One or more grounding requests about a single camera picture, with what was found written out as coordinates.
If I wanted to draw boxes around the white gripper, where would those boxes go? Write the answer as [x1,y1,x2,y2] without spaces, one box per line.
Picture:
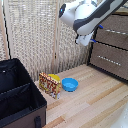
[75,24,105,47]

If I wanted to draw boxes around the brown drawer with short handle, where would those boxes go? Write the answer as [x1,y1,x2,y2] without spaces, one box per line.
[94,13,128,51]

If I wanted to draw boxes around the brown drawer cabinet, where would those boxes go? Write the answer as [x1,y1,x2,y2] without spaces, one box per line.
[86,5,128,84]

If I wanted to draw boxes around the blue plastic bowl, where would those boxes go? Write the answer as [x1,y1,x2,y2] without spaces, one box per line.
[61,77,80,93]

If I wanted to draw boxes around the yellow plastic bowl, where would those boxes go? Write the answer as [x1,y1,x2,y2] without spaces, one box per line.
[47,73,62,85]

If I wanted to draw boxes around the woven folding screen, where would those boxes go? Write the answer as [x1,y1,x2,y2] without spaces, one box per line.
[0,0,101,83]

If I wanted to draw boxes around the yellow red cereal box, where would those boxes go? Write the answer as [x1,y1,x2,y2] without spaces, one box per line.
[38,72,63,100]

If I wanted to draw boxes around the black fabric storage box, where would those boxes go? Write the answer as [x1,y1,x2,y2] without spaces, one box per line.
[0,58,48,128]

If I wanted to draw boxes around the brown drawer with long handle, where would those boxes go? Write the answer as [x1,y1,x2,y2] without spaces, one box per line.
[89,41,128,81]

